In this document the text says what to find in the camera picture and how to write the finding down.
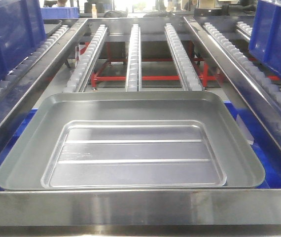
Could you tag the small silver ribbed tray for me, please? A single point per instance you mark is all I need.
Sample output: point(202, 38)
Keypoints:
point(133, 154)

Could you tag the large grey metal tray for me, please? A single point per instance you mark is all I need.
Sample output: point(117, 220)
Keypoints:
point(25, 164)

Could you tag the centre white roller track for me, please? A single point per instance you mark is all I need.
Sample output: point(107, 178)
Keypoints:
point(133, 74)

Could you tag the white roller track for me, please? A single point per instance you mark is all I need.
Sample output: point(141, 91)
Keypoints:
point(133, 74)
point(187, 75)
point(81, 75)

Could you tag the right white roller track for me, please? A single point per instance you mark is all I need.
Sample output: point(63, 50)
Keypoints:
point(187, 75)

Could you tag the left white roller track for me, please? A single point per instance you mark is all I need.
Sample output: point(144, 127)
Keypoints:
point(81, 75)

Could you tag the far right roller track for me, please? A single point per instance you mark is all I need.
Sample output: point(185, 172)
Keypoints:
point(253, 70)

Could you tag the blue bin upper right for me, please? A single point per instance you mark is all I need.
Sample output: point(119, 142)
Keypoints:
point(265, 41)

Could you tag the blue bin upper left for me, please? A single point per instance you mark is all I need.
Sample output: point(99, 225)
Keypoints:
point(21, 32)

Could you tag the red metal frame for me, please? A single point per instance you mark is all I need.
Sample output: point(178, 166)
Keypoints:
point(157, 63)

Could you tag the front steel rack rail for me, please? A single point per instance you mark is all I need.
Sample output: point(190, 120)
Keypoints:
point(142, 213)

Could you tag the left steel divider rail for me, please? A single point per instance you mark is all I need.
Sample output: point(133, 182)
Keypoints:
point(18, 101)

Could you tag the steel divider rail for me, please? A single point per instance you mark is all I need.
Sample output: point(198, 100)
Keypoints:
point(18, 101)
point(236, 82)

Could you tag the right steel divider rail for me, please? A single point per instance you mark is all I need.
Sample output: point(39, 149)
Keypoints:
point(236, 82)

